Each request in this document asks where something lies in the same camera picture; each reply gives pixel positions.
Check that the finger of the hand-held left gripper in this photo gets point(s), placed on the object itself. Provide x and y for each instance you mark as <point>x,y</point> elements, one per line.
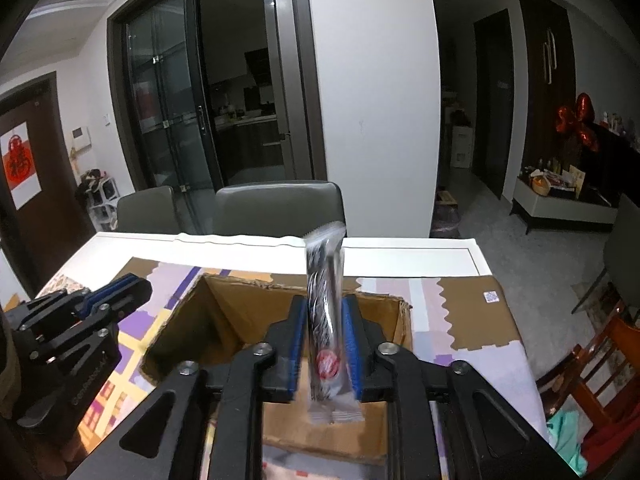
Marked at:
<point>114,285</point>
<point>134,295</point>

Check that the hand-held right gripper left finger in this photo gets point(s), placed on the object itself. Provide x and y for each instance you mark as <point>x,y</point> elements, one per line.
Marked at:
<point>296,345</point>

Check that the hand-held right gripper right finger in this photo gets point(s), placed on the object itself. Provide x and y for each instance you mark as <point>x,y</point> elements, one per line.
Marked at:
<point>351,347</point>

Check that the black white snack packet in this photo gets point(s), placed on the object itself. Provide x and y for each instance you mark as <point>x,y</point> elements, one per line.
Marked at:
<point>325,305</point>

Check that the brown cardboard box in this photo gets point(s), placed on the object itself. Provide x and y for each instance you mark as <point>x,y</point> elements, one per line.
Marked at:
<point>225,320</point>

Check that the grey dining chair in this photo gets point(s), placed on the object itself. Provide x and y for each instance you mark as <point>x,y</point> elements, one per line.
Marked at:
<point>277,210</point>
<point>145,212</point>

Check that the white shoe rack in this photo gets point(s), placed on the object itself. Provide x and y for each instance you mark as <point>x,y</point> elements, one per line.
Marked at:
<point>102,205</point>

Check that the brown entrance door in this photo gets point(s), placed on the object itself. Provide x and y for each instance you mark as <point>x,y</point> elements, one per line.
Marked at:
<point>55,210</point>

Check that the colourful patterned tablecloth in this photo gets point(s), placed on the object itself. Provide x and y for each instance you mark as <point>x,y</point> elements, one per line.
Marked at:
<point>475,375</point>

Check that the white intercom panel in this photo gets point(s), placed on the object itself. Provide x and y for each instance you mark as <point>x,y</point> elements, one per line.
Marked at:
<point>81,138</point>

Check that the red white door poster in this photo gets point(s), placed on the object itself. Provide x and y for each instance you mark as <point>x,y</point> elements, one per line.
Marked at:
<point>17,165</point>

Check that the small floor cardboard box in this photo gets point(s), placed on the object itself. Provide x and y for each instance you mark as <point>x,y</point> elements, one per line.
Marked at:
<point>446,198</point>

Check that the dark sliding glass door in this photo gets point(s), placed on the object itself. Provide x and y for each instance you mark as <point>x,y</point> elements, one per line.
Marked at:
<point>160,100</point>

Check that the white hallway box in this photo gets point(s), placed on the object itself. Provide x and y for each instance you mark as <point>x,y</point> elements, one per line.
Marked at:
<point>462,147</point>

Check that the teal cloth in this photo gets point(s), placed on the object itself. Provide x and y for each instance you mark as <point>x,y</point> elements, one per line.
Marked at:
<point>565,435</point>

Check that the white low cabinet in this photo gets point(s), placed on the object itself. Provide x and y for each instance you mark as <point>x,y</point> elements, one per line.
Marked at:
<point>565,210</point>

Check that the brown wooden chair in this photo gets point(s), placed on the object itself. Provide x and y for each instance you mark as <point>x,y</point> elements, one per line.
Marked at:
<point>607,355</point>

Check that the dark interior door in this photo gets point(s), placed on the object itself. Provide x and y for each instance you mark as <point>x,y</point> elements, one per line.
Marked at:
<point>492,110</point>

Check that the red cloth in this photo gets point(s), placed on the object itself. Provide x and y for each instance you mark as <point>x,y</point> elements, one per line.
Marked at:
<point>617,440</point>

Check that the grey side chair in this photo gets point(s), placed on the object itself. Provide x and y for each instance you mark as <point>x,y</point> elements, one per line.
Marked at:
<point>622,250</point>

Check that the tall dark wardrobe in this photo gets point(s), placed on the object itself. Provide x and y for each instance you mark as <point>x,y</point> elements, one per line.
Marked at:
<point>545,110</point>

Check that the dark sideboard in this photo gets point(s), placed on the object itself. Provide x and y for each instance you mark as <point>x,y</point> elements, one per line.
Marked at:
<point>612,165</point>

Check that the red foil balloon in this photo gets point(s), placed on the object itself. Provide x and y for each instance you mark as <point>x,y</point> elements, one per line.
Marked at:
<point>575,120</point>

